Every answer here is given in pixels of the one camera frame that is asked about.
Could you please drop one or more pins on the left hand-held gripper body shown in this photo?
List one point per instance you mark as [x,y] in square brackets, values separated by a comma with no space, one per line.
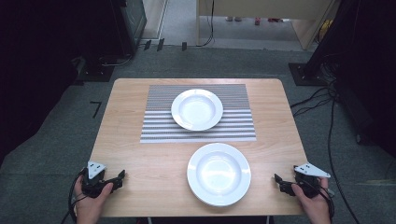
[93,183]

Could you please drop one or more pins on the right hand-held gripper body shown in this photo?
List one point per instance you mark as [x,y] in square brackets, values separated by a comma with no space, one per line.
[308,183]

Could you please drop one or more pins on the white deep plate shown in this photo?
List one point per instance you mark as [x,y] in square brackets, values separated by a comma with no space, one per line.
[219,172]
[197,109]

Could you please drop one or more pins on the person's left hand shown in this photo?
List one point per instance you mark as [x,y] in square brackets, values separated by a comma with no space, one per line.
[91,207]

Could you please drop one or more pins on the person's right hand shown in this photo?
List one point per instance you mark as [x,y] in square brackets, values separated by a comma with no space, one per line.
[314,207]

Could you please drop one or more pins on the grey striped placemat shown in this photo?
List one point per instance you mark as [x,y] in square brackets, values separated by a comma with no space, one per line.
[155,124]

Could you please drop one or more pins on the dark stand base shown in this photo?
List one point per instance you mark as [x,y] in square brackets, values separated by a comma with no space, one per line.
[95,73]

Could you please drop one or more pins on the black stand base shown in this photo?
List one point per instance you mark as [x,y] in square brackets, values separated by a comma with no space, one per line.
[303,74]

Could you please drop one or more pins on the dark glass cabinet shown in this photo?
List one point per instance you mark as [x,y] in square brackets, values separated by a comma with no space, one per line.
[132,25]

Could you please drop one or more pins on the yellow object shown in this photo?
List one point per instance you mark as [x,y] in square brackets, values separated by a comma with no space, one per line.
[325,28]

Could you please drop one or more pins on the light wooden desk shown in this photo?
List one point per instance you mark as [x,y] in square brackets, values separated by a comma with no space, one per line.
[264,7]

